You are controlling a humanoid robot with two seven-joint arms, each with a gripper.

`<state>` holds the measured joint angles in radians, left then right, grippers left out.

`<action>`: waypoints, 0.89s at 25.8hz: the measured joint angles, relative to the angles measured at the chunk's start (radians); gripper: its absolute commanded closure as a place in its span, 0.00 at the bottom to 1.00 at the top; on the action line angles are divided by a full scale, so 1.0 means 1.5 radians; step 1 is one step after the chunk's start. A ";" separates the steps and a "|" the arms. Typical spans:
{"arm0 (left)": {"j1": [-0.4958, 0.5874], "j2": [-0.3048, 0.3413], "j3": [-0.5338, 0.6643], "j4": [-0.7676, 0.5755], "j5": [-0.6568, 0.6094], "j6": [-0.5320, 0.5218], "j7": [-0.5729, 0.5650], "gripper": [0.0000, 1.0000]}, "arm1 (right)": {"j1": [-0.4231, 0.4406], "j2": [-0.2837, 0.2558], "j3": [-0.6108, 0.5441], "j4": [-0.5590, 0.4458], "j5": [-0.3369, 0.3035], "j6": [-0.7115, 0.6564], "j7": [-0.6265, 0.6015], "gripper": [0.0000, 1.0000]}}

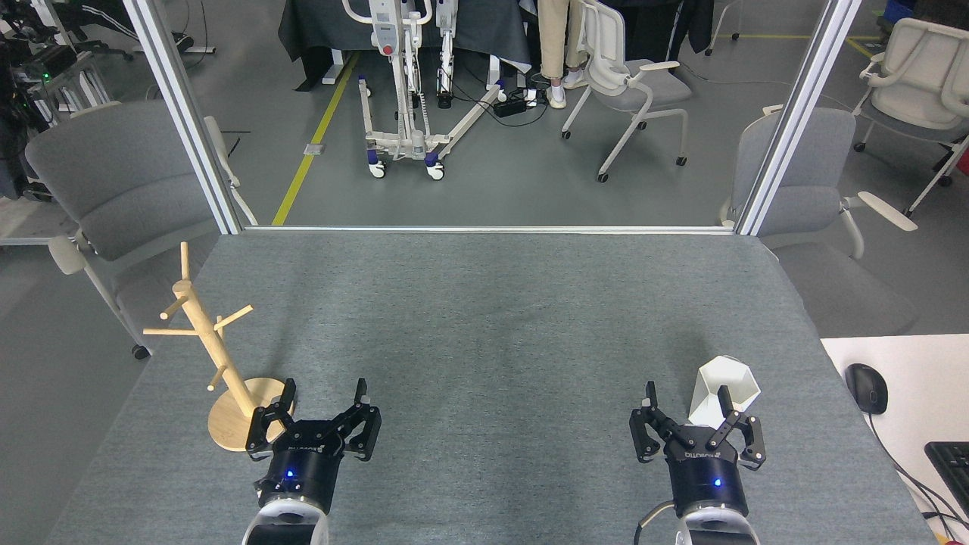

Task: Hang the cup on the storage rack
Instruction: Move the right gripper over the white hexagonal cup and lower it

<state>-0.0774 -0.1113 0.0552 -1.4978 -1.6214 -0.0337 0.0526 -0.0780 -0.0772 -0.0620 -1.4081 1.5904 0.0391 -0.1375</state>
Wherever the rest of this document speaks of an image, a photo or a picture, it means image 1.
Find white stand on wheels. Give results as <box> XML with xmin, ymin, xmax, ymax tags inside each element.
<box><xmin>342</xmin><ymin>0</ymin><xmax>506</xmax><ymax>181</ymax></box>

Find white office chair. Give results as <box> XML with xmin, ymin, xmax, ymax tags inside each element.
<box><xmin>854</xmin><ymin>17</ymin><xmax>969</xmax><ymax>216</ymax></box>

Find white mesh chair grey seat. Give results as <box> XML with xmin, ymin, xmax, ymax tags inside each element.
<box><xmin>561</xmin><ymin>0</ymin><xmax>693</xmax><ymax>183</ymax></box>

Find black computer mouse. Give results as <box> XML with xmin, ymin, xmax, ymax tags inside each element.
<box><xmin>845</xmin><ymin>363</ymin><xmax>889</xmax><ymax>415</ymax></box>

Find black mouse cable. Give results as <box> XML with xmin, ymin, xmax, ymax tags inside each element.
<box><xmin>867</xmin><ymin>413</ymin><xmax>969</xmax><ymax>532</ymax></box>

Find wooden cup rack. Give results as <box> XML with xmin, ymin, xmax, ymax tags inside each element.
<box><xmin>143</xmin><ymin>242</ymin><xmax>294</xmax><ymax>453</ymax></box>

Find black equipment cart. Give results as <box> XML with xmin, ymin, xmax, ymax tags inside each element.
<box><xmin>0</xmin><ymin>15</ymin><xmax>114</xmax><ymax>201</ymax></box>

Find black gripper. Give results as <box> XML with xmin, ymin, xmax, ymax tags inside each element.
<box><xmin>246</xmin><ymin>378</ymin><xmax>382</xmax><ymax>516</ymax></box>
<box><xmin>630</xmin><ymin>381</ymin><xmax>767</xmax><ymax>520</ymax></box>

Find grey padded chair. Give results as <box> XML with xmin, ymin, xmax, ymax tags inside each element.
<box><xmin>719</xmin><ymin>106</ymin><xmax>918</xmax><ymax>338</ymax></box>
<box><xmin>25</xmin><ymin>101</ymin><xmax>258</xmax><ymax>360</ymax></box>

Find white hexagonal cup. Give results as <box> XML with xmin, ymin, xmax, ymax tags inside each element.
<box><xmin>687</xmin><ymin>355</ymin><xmax>760</xmax><ymax>429</ymax></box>

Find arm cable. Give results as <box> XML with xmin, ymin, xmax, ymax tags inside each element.
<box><xmin>634</xmin><ymin>500</ymin><xmax>676</xmax><ymax>545</ymax></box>

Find silver frame post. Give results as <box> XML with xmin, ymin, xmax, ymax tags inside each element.
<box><xmin>734</xmin><ymin>0</ymin><xmax>864</xmax><ymax>237</ymax></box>
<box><xmin>123</xmin><ymin>0</ymin><xmax>258</xmax><ymax>235</ymax></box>

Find white desk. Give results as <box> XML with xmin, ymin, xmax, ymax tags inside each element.
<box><xmin>821</xmin><ymin>334</ymin><xmax>969</xmax><ymax>545</ymax></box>

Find black keyboard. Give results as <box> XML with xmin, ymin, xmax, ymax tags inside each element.
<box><xmin>924</xmin><ymin>441</ymin><xmax>969</xmax><ymax>517</ymax></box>

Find table with dark cloth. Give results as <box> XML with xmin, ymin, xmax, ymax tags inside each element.
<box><xmin>278</xmin><ymin>0</ymin><xmax>532</xmax><ymax>92</ymax></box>

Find silver table edge rail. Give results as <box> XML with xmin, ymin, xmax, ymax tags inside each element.
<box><xmin>242</xmin><ymin>225</ymin><xmax>739</xmax><ymax>235</ymax></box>

